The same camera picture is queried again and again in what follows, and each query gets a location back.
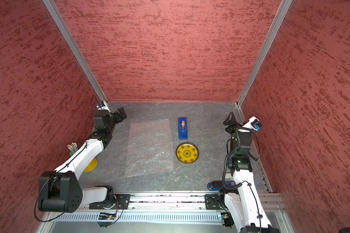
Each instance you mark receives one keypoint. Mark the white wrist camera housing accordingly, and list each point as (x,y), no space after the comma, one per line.
(253,124)

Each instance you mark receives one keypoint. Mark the blue tape dispenser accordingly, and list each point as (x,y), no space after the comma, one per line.
(183,133)

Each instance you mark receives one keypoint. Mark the left corner aluminium post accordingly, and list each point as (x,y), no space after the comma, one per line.
(63,28)

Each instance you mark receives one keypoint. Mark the yellow patterned dinner plate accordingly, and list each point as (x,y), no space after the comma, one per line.
(187,153)

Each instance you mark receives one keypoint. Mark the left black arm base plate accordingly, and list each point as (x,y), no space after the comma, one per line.
(121,201)

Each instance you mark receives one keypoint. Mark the bundle of pencils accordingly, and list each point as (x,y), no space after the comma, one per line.
(73,147)

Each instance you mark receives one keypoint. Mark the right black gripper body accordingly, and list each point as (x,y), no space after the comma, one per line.
(232,129)

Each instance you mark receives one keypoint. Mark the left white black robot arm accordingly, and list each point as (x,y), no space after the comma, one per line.
(60,191)

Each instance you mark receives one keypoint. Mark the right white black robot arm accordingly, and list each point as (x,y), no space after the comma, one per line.
(241,197)

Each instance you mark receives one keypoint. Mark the right corner aluminium post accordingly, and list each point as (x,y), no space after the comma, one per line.
(272,32)

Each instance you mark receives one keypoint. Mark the clear bubble wrap sheet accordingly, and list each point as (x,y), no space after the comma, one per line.
(150,148)

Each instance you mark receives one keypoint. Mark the aluminium mounting rail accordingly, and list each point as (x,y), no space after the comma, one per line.
(193,201)

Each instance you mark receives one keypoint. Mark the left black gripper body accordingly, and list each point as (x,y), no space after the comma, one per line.
(116,119)

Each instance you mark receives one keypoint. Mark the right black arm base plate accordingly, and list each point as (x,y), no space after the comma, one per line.
(212,202)

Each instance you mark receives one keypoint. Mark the corner aluminium post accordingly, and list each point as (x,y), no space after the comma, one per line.
(272,32)
(63,28)

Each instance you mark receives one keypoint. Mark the blue black small device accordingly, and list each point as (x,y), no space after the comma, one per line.
(217,185)

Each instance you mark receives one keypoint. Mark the yellow pencil cup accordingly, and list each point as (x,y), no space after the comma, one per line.
(91,166)

